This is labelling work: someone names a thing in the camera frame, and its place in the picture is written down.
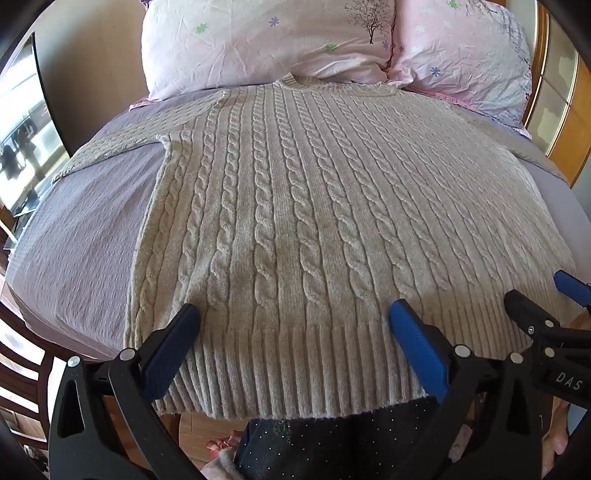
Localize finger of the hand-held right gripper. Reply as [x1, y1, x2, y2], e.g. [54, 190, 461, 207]
[553, 270, 591, 308]
[503, 289, 574, 343]

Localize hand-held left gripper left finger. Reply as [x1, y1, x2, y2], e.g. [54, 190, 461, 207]
[48, 303, 202, 480]

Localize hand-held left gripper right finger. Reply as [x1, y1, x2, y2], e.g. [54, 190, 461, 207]
[388, 298, 546, 480]

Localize beige cable knit sweater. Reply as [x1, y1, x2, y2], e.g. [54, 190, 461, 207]
[50, 72, 585, 421]

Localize person's right hand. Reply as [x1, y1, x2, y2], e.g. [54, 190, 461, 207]
[550, 401, 581, 456]

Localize dark dotted pants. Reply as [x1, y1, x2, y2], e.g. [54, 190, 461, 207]
[235, 396, 465, 480]

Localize pink fuzzy slipper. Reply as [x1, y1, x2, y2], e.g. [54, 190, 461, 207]
[202, 428, 247, 480]

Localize dark wooden chair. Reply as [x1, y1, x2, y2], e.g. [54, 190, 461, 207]
[0, 277, 63, 464]

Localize wooden headboard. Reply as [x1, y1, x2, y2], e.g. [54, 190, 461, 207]
[521, 8, 591, 188]

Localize pink floral pillow with tree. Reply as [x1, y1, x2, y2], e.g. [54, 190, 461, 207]
[140, 0, 399, 102]

